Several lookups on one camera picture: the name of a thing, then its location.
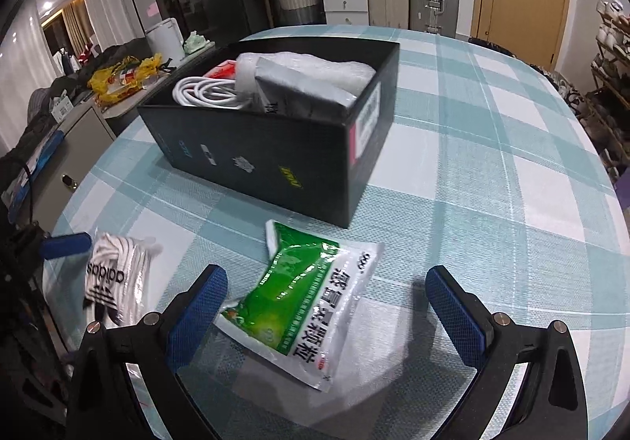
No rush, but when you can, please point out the white shoelaces zip bag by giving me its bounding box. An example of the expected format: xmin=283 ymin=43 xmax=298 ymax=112
xmin=82 ymin=231 xmax=162 ymax=328

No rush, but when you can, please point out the green white medicine packet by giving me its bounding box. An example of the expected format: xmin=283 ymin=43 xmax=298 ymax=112
xmin=215 ymin=220 xmax=384 ymax=392

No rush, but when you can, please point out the white charging cable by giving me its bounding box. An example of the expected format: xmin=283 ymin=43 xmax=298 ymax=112
xmin=172 ymin=75 xmax=256 ymax=113

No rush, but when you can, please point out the black cardboard box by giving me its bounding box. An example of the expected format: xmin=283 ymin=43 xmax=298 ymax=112
xmin=139 ymin=37 xmax=400 ymax=228

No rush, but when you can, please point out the red white balloon glue bag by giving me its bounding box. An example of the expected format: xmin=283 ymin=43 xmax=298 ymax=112
xmin=204 ymin=60 xmax=236 ymax=80

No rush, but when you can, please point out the white bubble wrap piece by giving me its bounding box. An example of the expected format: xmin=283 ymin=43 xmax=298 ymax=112
xmin=234 ymin=52 xmax=376 ymax=97

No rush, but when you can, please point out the grey low cabinet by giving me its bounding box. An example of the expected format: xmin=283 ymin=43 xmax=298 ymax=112
xmin=100 ymin=40 xmax=218 ymax=136

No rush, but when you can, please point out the teal checkered tablecloth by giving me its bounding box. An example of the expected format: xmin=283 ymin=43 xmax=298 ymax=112
xmin=56 ymin=25 xmax=629 ymax=439

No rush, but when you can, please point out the yellow plastic bag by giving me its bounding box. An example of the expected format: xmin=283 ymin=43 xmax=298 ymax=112
xmin=87 ymin=53 xmax=162 ymax=108

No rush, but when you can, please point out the white air purifier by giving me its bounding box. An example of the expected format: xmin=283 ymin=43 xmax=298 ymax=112
xmin=145 ymin=17 xmax=186 ymax=68

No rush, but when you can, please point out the wooden shoe rack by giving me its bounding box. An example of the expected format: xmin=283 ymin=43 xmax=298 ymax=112
xmin=581 ymin=0 xmax=629 ymax=183

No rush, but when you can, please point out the white sheer curtain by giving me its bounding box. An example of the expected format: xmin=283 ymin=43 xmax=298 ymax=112
xmin=1 ymin=0 xmax=149 ymax=152

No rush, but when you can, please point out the woven laundry basket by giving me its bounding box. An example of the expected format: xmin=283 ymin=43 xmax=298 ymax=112
xmin=276 ymin=0 xmax=321 ymax=26

